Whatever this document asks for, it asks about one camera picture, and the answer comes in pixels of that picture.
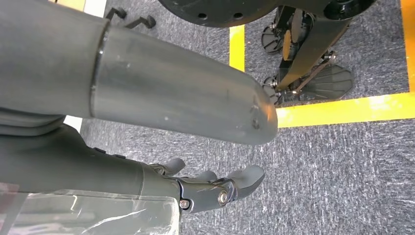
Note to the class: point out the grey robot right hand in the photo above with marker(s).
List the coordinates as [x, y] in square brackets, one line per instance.
[162, 87]

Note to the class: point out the black stand feet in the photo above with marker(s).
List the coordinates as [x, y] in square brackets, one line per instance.
[142, 22]

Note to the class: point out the yellow floor tape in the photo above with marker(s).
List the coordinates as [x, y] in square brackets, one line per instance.
[237, 48]

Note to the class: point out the black robot waist housing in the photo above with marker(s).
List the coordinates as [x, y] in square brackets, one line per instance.
[259, 11]

